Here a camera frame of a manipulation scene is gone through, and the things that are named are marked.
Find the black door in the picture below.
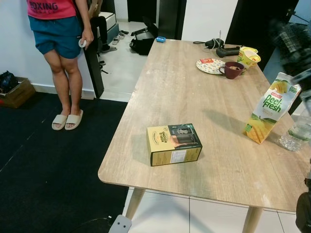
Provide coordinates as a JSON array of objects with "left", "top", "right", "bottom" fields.
[{"left": 226, "top": 0, "right": 299, "bottom": 68}]

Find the black oblong pouch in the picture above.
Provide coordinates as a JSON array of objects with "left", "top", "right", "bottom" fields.
[{"left": 216, "top": 46, "right": 241, "bottom": 58}]

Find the clear bottle teal cap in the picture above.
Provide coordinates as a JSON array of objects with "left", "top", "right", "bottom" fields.
[{"left": 278, "top": 97, "right": 311, "bottom": 151}]

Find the person in blue shorts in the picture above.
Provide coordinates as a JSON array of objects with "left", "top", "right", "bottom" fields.
[{"left": 27, "top": 0, "right": 95, "bottom": 128}]

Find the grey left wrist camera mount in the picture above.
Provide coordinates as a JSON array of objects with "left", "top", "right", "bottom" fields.
[{"left": 109, "top": 215, "right": 132, "bottom": 233}]

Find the black cable bundle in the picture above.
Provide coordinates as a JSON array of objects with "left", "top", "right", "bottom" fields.
[{"left": 193, "top": 36, "right": 225, "bottom": 49}]

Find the yellow green juice carton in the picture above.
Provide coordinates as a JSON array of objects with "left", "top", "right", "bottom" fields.
[{"left": 243, "top": 72, "right": 302, "bottom": 144}]

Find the yellow instant noodle cup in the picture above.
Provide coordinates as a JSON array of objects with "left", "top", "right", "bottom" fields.
[{"left": 237, "top": 47, "right": 261, "bottom": 69}]

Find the black duffel bag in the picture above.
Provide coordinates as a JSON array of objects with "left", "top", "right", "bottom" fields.
[{"left": 129, "top": 22, "right": 158, "bottom": 55}]

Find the light wooden dining table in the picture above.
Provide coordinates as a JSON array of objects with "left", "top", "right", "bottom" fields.
[{"left": 98, "top": 39, "right": 311, "bottom": 233}]

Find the yellow black carton box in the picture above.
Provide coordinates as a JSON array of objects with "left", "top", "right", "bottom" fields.
[{"left": 147, "top": 123, "right": 203, "bottom": 167}]

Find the maroon mug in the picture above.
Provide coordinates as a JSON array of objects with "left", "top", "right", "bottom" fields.
[{"left": 219, "top": 62, "right": 245, "bottom": 80}]

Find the white patterned plate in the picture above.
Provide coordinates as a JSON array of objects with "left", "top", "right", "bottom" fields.
[{"left": 196, "top": 58, "right": 225, "bottom": 75}]

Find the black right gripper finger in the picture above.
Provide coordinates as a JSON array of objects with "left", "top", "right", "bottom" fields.
[
  {"left": 270, "top": 20, "right": 293, "bottom": 53},
  {"left": 292, "top": 22, "right": 311, "bottom": 51}
]

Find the black floor mat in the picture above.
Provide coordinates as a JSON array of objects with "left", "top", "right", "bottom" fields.
[{"left": 0, "top": 92, "right": 128, "bottom": 233}]

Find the beige slipper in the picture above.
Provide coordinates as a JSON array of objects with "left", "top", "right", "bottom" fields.
[
  {"left": 65, "top": 110, "right": 84, "bottom": 130},
  {"left": 52, "top": 114, "right": 69, "bottom": 131}
]

